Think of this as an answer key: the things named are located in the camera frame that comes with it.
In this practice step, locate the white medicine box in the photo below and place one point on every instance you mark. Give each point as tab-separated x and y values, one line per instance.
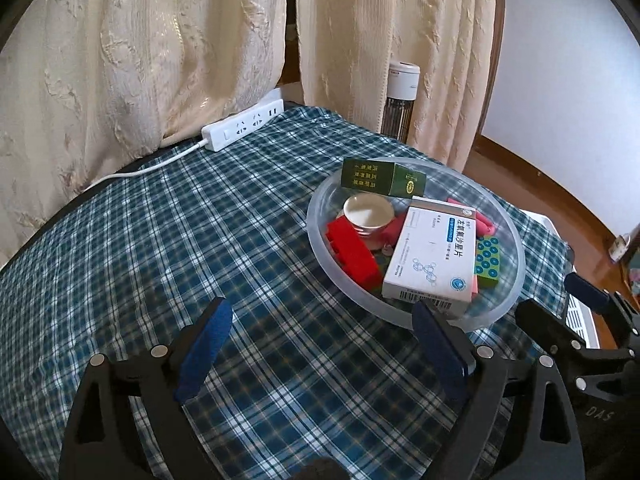
430	255

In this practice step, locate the blue plaid tablecloth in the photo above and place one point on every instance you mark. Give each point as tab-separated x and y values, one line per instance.
200	240

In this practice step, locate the clear plastic bowl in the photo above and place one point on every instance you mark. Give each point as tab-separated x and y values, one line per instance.
330	260

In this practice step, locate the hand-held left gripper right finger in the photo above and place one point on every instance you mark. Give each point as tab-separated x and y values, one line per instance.
440	350

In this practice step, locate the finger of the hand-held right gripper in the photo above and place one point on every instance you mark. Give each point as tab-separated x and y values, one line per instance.
590	290
545	322

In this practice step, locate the red toy block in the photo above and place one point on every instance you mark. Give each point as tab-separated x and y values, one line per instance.
352	252

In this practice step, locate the white power strip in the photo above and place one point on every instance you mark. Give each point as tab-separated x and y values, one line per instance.
240	127

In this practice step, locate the cream patterned curtain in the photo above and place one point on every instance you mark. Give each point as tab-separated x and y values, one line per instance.
125	60
360	35

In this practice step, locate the green block with blue dots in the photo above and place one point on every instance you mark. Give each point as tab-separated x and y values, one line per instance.
487	262

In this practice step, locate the small ceramic cup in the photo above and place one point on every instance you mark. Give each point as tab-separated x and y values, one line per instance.
367	212

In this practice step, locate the wooden door frame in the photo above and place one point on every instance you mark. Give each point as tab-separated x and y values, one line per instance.
495	35

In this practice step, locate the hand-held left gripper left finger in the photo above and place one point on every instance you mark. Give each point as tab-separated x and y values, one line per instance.
205	345

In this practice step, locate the pink toy block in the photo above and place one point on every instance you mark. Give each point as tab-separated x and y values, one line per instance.
457	203

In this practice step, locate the dark green box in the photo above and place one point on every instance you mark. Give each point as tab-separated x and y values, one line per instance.
380	177

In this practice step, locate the white tower heater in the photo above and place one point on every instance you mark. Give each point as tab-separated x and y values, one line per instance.
400	105

